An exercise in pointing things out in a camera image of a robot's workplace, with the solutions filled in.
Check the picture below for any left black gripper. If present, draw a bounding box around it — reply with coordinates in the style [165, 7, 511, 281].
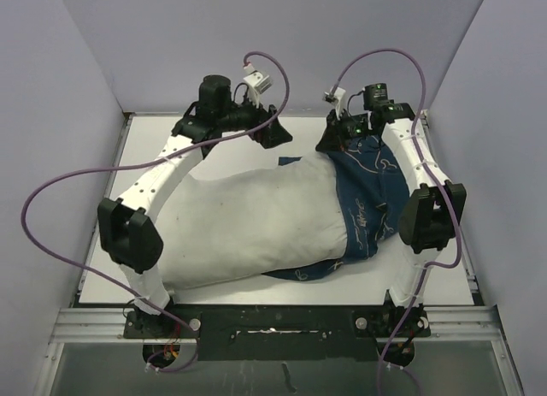
[217, 90, 291, 149]

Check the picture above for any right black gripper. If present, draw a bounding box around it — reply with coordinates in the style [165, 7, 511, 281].
[315, 106, 374, 153]

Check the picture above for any dark blue embroidered pillowcase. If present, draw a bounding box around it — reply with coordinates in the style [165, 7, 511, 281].
[266, 135, 409, 281]

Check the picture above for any white pillow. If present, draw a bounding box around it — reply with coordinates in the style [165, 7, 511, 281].
[156, 153, 347, 290]

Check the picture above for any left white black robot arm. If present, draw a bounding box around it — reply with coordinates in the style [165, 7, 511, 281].
[97, 71, 292, 337]

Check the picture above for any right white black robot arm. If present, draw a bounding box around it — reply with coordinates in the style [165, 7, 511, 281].
[316, 83, 467, 335]

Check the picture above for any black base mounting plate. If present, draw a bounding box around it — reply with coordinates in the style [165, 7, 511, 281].
[123, 304, 431, 366]

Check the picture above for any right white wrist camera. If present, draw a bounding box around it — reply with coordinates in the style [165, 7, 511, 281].
[322, 87, 347, 119]

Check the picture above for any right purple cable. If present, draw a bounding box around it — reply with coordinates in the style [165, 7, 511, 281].
[324, 49, 465, 396]

